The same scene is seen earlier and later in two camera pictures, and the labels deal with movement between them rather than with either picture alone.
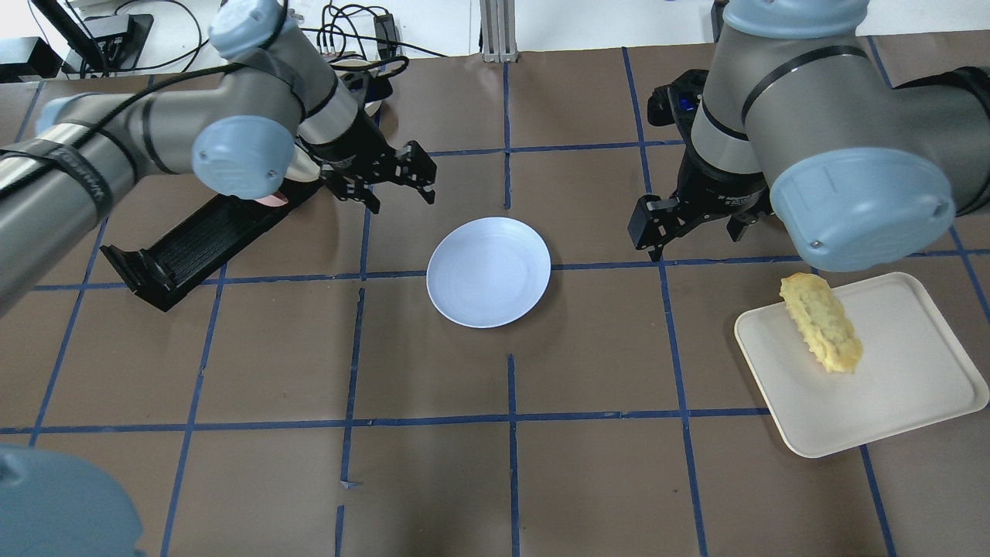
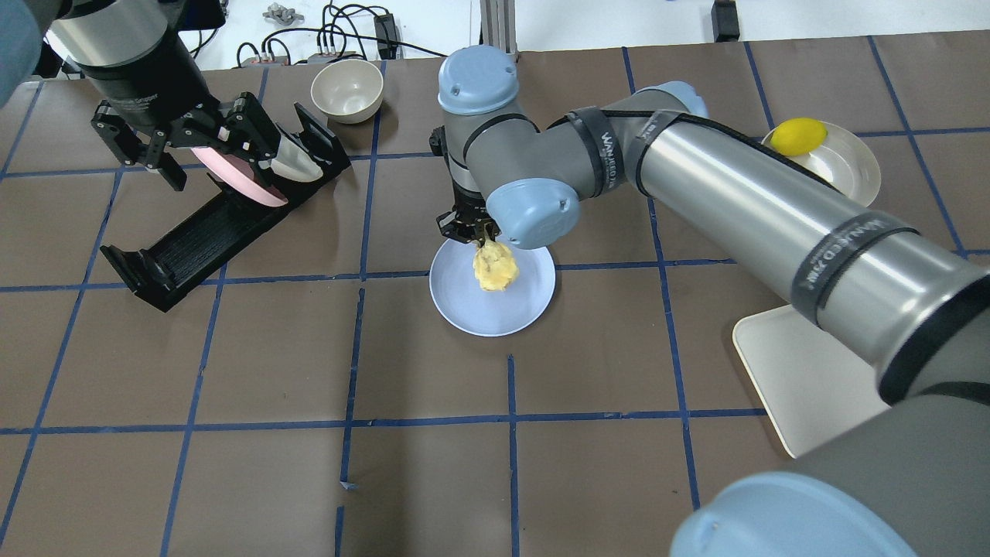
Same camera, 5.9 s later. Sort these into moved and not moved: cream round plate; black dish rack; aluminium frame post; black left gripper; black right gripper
Moved: black right gripper; black left gripper
Not moved: cream round plate; aluminium frame post; black dish rack
